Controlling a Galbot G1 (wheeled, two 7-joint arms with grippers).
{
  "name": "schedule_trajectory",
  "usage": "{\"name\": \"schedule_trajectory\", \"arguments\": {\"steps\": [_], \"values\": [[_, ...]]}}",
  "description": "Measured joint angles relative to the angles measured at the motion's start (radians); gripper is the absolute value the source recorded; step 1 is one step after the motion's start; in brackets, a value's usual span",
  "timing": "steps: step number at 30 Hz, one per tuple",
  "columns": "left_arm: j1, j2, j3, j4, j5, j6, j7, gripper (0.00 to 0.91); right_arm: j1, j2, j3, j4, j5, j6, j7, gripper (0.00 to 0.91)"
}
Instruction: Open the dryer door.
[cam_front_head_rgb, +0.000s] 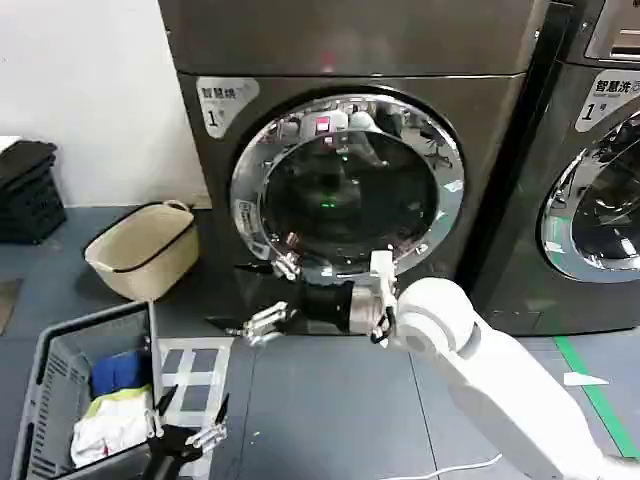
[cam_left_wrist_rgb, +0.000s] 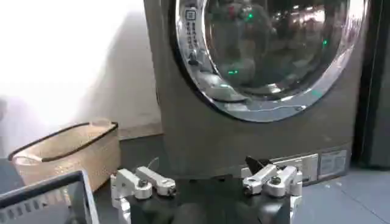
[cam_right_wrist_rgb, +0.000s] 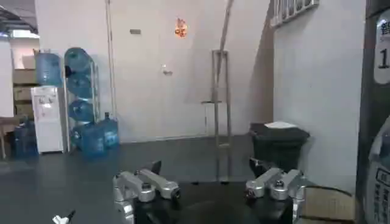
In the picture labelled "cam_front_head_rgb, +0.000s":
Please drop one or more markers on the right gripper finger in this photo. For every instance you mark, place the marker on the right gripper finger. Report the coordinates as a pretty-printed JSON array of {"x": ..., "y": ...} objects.
[
  {"x": 270, "y": 320},
  {"x": 287, "y": 267}
]

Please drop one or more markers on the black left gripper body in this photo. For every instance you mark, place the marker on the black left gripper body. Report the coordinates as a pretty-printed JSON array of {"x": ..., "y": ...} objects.
[{"x": 170, "y": 445}]

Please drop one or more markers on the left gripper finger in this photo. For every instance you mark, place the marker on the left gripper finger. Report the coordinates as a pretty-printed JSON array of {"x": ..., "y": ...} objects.
[
  {"x": 212, "y": 432},
  {"x": 160, "y": 415}
]

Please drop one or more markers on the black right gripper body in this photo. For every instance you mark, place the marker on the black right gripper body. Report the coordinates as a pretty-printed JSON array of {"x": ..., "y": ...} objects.
[{"x": 327, "y": 307}]

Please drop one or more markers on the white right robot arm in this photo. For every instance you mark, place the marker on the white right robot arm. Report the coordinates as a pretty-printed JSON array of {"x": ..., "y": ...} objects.
[{"x": 500, "y": 390}]

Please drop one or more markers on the white cloth with yellow trim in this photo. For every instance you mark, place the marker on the white cloth with yellow trim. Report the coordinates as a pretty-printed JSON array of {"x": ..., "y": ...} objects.
[{"x": 112, "y": 425}]

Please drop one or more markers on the blue cloth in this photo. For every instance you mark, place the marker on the blue cloth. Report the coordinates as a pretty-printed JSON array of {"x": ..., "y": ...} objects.
[{"x": 117, "y": 372}]

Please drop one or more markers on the round glass dryer door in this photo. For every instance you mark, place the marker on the round glass dryer door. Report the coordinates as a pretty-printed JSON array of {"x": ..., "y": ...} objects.
[{"x": 350, "y": 200}]

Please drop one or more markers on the grey plastic laundry crate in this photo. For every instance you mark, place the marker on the grey plastic laundry crate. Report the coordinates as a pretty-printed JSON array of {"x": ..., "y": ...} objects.
[{"x": 60, "y": 360}]

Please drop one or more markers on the beige fabric laundry basket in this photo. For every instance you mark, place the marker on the beige fabric laundry basket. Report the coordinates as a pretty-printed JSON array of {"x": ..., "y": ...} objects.
[{"x": 150, "y": 270}]

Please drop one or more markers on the white number label sticker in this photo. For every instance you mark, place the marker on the white number label sticker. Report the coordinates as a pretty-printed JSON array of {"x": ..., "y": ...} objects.
[
  {"x": 220, "y": 102},
  {"x": 607, "y": 102}
]

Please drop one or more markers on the grey dryer with label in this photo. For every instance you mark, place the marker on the grey dryer with label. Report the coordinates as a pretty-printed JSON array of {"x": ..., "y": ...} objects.
[{"x": 350, "y": 40}]

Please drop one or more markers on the stack of black crates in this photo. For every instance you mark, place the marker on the stack of black crates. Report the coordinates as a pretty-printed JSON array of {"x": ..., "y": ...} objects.
[{"x": 30, "y": 200}]

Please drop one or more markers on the white paper scrap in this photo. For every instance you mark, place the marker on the white paper scrap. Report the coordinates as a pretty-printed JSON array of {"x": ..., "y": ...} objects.
[{"x": 585, "y": 379}]

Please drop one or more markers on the grey dryer with control panel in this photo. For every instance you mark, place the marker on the grey dryer with control panel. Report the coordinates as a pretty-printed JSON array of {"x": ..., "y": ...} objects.
[{"x": 560, "y": 165}]

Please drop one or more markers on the green floor tape line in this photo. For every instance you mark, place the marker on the green floor tape line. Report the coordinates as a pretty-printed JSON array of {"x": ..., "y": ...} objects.
[{"x": 595, "y": 395}]

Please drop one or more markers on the round chrome-rimmed dryer door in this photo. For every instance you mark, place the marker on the round chrome-rimmed dryer door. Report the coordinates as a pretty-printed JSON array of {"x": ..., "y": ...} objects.
[{"x": 600, "y": 210}]

